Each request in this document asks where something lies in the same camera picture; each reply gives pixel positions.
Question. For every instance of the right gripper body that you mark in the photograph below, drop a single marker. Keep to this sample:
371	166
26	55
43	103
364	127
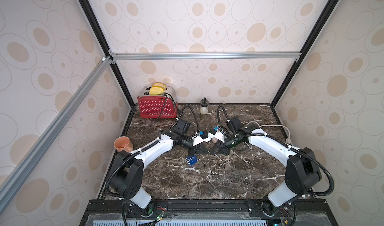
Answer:
223	143

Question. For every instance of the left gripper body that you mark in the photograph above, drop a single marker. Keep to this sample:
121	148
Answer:
186	142

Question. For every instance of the blue electric shaver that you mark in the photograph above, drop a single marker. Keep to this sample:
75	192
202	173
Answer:
191	161

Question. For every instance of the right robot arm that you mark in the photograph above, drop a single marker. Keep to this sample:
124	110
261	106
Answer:
304	174

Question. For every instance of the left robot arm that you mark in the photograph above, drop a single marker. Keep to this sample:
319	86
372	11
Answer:
126	175

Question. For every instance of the red polka dot toaster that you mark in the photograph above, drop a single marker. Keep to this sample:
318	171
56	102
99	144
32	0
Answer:
162	106

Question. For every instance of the glass jar with black lid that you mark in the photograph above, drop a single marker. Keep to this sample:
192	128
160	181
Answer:
204	106

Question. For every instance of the front yellow toast slice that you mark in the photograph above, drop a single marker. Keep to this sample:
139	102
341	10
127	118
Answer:
154	91

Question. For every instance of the yellow toast slice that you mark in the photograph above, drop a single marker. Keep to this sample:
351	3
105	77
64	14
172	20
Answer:
160	85
154	91

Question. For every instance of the rear yellow toast slice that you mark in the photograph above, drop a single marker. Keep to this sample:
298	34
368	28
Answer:
160	85

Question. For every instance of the orange plastic cup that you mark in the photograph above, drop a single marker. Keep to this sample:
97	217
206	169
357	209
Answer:
123	144

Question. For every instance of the horizontal silver frame bar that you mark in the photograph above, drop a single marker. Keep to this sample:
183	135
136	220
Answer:
205	56

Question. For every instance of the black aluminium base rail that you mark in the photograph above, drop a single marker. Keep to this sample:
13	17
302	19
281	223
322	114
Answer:
307	212

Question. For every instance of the left black corner post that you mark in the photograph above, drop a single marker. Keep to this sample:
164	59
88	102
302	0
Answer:
94	23

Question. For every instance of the black corner post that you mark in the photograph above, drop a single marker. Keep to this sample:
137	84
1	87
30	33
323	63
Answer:
319	25
94	23

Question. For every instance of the right black corner post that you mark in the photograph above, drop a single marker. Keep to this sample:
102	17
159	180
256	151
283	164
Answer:
319	25

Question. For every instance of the left silver frame bar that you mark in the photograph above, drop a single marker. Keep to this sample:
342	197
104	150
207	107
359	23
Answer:
38	150

